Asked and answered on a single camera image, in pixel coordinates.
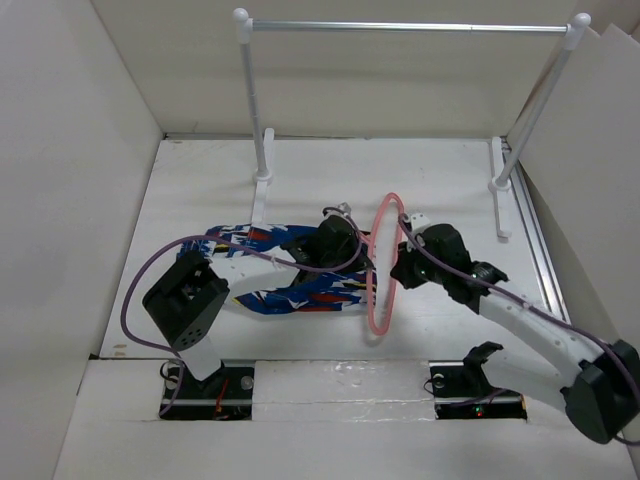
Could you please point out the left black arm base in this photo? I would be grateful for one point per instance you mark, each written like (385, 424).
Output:
(227, 396)

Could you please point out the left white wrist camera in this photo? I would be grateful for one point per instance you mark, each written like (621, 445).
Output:
(342, 210)

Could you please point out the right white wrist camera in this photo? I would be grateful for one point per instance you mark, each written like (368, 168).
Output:
(416, 222)

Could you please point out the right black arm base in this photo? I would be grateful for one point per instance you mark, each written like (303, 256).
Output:
(461, 390)

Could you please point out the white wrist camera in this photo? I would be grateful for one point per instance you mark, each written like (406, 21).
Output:
(416, 222)
(342, 210)

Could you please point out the blue patterned trousers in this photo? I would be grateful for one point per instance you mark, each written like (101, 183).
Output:
(265, 279)

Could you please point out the pink plastic hanger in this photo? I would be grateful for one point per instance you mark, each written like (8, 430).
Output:
(370, 241)

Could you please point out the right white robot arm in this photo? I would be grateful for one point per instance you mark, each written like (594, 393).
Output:
(595, 383)

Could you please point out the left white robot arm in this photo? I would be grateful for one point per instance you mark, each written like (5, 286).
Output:
(184, 304)

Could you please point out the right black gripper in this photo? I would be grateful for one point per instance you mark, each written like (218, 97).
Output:
(405, 276)

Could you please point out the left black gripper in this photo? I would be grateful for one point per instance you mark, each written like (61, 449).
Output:
(360, 264)

